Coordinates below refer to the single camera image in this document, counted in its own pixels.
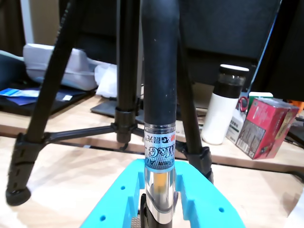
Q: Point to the blue booklet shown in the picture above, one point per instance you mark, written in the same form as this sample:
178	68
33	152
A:
14	92

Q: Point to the black grip silver band pen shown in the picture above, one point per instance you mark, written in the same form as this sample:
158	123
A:
159	71

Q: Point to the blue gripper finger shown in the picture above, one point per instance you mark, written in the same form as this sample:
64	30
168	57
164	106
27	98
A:
118	197
206	202

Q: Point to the dark flat folder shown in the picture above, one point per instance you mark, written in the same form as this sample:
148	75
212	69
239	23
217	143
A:
23	107

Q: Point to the red cardboard box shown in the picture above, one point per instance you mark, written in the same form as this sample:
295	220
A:
268	123

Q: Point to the black tripod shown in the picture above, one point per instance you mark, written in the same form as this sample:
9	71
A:
124	83

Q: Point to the dark fabric bag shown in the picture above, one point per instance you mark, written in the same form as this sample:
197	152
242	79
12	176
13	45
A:
9	71

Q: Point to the white bottle black band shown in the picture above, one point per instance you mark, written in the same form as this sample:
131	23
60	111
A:
218	118

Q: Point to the white plastic container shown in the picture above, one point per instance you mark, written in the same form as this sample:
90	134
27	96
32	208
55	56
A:
76	71

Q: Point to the black computer monitor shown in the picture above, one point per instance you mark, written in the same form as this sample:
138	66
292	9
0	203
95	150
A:
289	47
225	28

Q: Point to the orange object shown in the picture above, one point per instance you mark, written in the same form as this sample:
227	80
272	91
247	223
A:
297	103

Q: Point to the white plastic bag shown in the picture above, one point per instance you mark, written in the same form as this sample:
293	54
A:
107	80

